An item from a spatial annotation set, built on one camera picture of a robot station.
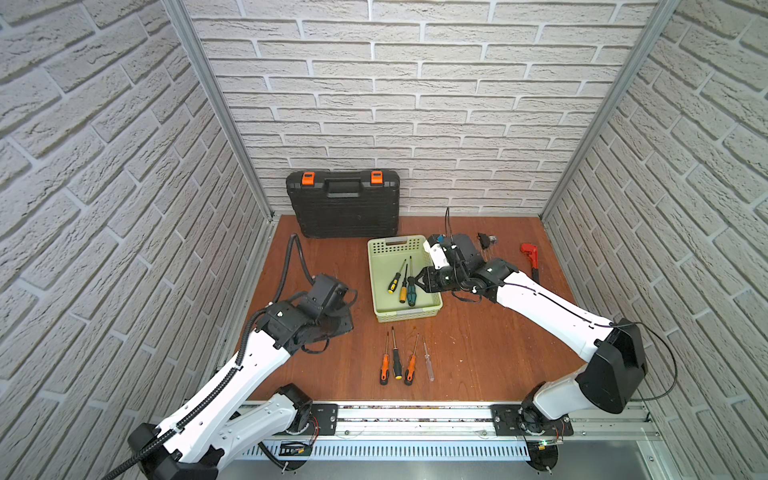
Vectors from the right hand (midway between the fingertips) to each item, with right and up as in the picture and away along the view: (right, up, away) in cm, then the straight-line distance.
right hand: (418, 278), depth 79 cm
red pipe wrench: (+44, +7, +28) cm, 53 cm away
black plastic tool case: (-23, +23, +18) cm, 37 cm away
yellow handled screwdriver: (-4, -6, +17) cm, 19 cm away
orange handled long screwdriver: (-2, -26, +1) cm, 26 cm away
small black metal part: (+28, +11, +31) cm, 43 cm away
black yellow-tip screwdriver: (-6, -23, +4) cm, 25 cm away
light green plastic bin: (-10, +5, +25) cm, 27 cm away
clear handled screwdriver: (+3, -25, +3) cm, 25 cm away
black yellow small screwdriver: (-7, -4, +18) cm, 20 cm away
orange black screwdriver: (-9, -26, +1) cm, 27 cm away
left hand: (-17, -9, -6) cm, 20 cm away
